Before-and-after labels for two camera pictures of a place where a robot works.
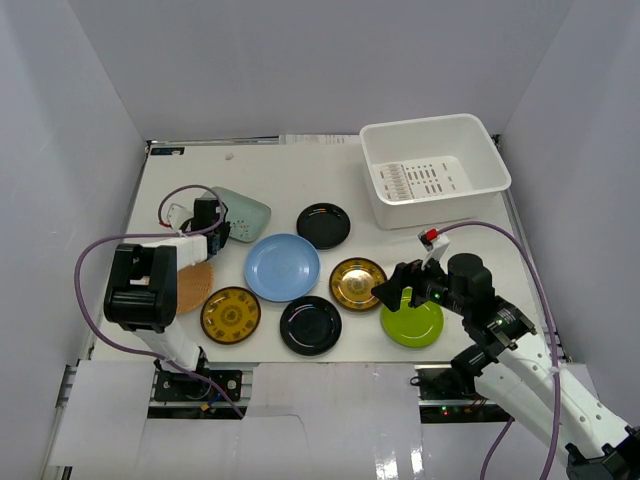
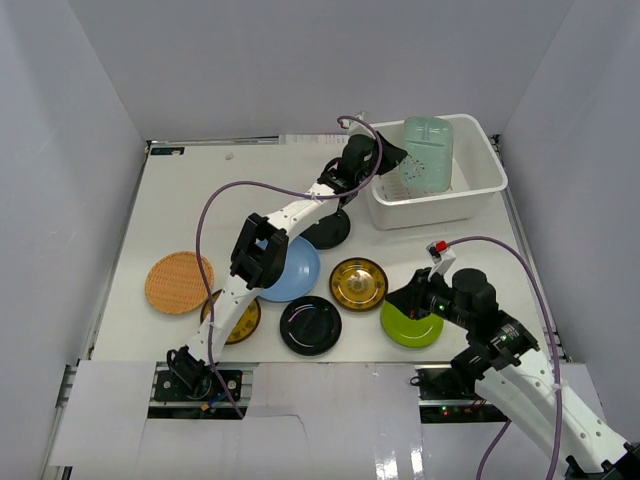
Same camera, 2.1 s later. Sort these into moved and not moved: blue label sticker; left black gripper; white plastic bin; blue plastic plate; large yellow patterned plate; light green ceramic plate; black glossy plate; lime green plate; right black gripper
Moved: right black gripper; left black gripper; blue plastic plate; light green ceramic plate
Not moved: lime green plate; black glossy plate; large yellow patterned plate; white plastic bin; blue label sticker
